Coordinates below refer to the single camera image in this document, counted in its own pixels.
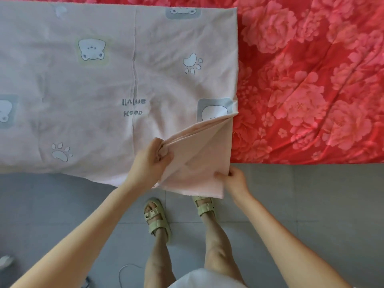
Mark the person's right hand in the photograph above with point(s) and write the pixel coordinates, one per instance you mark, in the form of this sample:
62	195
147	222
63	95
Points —
234	184

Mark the person's left hand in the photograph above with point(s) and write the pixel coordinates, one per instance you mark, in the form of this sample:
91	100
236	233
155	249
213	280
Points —
147	168

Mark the pink bear print bedsheet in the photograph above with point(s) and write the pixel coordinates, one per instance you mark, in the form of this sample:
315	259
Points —
72	117

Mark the person's right forearm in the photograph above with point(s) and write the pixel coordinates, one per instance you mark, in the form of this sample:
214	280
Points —
288	249

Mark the person's left forearm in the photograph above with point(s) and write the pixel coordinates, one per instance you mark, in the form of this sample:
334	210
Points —
78	249

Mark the person's right leg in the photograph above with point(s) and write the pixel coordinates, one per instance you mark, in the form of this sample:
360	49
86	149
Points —
219	249

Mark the person's leg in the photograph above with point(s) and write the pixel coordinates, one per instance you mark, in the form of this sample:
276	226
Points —
219	249
159	261

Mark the person's left leg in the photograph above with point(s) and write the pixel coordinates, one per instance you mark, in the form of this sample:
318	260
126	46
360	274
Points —
159	261

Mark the person's white shorts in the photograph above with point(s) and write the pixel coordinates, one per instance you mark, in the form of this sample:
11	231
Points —
207	280

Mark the red floral mattress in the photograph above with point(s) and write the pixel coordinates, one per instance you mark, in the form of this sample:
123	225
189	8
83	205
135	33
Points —
312	87

